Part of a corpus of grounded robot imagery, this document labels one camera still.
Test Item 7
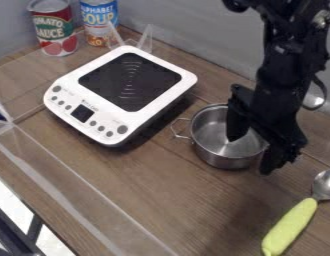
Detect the silver pot with handles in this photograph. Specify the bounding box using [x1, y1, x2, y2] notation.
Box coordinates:
[171, 103, 268, 170]

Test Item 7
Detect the black metal frame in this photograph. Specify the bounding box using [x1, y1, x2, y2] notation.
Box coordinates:
[0, 208, 47, 256]

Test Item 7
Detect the alphabet soup can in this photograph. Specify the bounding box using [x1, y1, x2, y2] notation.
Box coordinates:
[80, 0, 119, 47]

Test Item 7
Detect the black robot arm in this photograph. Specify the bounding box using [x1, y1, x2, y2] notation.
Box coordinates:
[222, 0, 330, 175]

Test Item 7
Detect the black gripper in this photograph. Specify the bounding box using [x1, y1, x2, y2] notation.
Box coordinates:
[227, 64, 308, 175]

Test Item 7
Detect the tomato sauce can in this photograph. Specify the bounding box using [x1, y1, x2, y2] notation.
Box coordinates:
[27, 0, 79, 57]

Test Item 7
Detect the spoon with green handle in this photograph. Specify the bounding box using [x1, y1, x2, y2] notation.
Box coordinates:
[262, 170, 330, 256]

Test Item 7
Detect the clear acrylic corner bracket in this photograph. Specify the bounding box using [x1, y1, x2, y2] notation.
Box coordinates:
[105, 23, 153, 53]

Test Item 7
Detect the white and black induction stove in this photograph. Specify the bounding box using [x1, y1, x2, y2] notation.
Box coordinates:
[44, 46, 198, 147]

